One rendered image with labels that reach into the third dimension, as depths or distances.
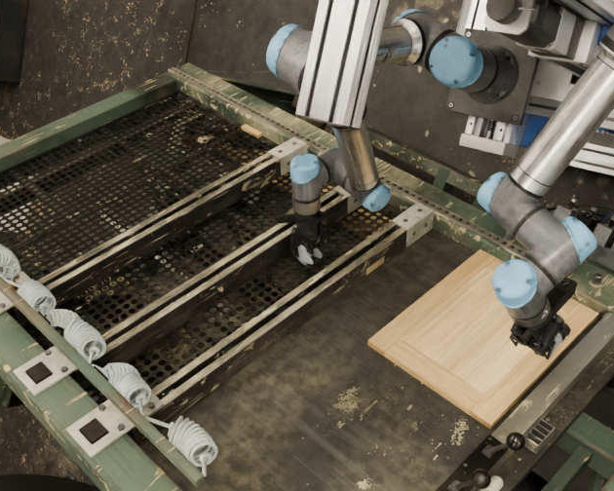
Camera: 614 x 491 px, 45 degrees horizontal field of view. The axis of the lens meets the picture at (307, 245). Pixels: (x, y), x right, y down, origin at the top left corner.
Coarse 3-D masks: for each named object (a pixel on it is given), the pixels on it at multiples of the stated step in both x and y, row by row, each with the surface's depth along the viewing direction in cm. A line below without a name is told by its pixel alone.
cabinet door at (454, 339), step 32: (480, 256) 214; (448, 288) 204; (480, 288) 204; (416, 320) 196; (448, 320) 196; (480, 320) 195; (512, 320) 195; (576, 320) 194; (384, 352) 188; (416, 352) 187; (448, 352) 187; (480, 352) 187; (512, 352) 187; (448, 384) 179; (480, 384) 179; (512, 384) 179; (480, 416) 172
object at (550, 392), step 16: (608, 320) 191; (592, 336) 187; (608, 336) 186; (576, 352) 183; (592, 352) 183; (560, 368) 179; (576, 368) 179; (544, 384) 176; (560, 384) 176; (528, 400) 172; (544, 400) 172; (512, 416) 169; (528, 416) 169; (544, 416) 172; (496, 432) 166; (512, 432) 166; (496, 464) 161
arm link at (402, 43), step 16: (400, 16) 191; (416, 16) 188; (288, 32) 161; (304, 32) 162; (384, 32) 177; (400, 32) 180; (416, 32) 182; (432, 32) 184; (272, 48) 162; (288, 48) 160; (304, 48) 158; (384, 48) 176; (400, 48) 180; (416, 48) 183; (272, 64) 164; (288, 64) 159; (304, 64) 157; (400, 64) 189; (416, 64) 191; (288, 80) 161
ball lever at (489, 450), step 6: (516, 432) 153; (510, 438) 151; (516, 438) 151; (522, 438) 151; (504, 444) 155; (510, 444) 151; (516, 444) 151; (522, 444) 151; (486, 450) 160; (492, 450) 159; (498, 450) 158; (516, 450) 152; (486, 456) 160
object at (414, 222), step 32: (416, 224) 218; (352, 256) 208; (320, 288) 198; (256, 320) 190; (288, 320) 192; (224, 352) 183; (256, 352) 188; (160, 384) 175; (192, 384) 175; (96, 416) 164; (160, 416) 171; (96, 448) 158
